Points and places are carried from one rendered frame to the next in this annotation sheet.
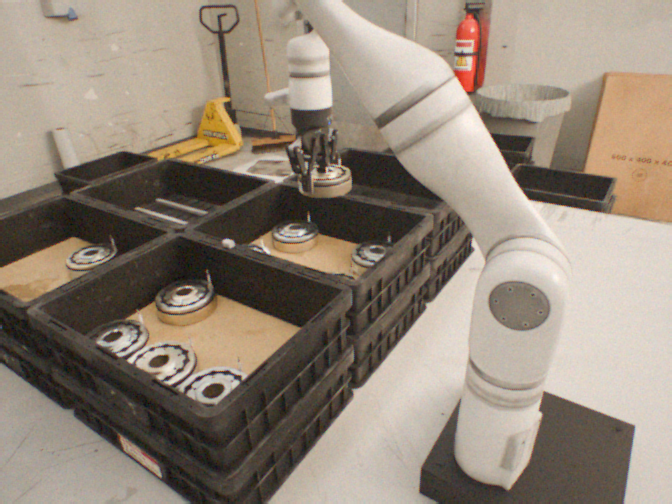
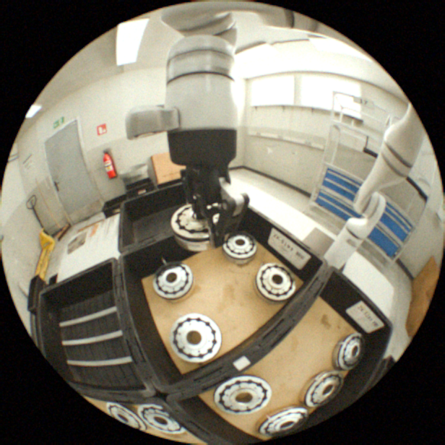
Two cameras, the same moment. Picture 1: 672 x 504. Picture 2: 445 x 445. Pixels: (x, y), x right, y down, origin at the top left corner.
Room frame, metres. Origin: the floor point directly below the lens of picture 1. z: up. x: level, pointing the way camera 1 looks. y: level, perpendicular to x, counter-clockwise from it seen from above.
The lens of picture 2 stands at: (0.79, 0.16, 1.14)
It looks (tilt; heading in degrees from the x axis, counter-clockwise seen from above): 40 degrees down; 291
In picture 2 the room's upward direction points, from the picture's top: straight up
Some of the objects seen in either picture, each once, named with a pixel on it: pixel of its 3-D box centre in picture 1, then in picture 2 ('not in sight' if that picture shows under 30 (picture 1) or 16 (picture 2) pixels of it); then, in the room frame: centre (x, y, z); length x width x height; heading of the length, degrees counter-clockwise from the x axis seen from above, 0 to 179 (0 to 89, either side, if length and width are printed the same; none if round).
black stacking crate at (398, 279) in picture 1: (311, 250); (221, 281); (0.84, 0.04, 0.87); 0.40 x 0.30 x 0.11; 55
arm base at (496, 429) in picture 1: (496, 411); (343, 248); (0.44, -0.20, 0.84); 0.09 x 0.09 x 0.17; 44
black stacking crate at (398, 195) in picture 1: (383, 199); (176, 215); (1.09, -0.13, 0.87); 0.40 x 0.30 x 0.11; 55
